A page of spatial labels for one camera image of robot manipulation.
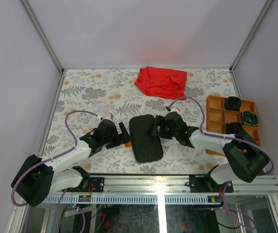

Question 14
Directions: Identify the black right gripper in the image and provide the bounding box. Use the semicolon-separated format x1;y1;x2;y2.
148;116;179;140

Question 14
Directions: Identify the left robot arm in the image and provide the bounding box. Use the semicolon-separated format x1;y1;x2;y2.
11;119;131;207

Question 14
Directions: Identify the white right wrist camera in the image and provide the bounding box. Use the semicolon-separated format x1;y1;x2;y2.
166;105;180;114

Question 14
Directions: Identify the red cloth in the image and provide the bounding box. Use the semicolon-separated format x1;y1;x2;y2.
134;67;187;100

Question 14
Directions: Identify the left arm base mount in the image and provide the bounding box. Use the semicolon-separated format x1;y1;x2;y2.
67;177;105;193

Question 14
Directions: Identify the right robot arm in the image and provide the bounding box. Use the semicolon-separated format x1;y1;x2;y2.
148;112;270;191

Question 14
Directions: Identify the black plastic tool case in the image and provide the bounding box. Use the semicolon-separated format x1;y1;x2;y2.
129;114;164;164

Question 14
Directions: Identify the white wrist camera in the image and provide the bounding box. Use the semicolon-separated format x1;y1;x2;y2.
97;113;114;121
166;105;180;114

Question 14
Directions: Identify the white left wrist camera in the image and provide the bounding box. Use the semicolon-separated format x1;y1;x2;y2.
97;113;114;121

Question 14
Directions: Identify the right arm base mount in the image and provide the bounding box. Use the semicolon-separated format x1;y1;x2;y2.
189;175;226;193

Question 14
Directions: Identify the orange wooden divided tray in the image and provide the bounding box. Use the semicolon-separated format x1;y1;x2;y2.
205;95;261;146

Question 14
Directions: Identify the orange case latch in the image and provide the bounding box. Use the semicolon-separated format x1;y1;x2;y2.
125;142;131;148

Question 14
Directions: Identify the floral patterned table mat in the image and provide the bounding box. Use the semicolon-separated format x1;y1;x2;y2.
41;68;236;174

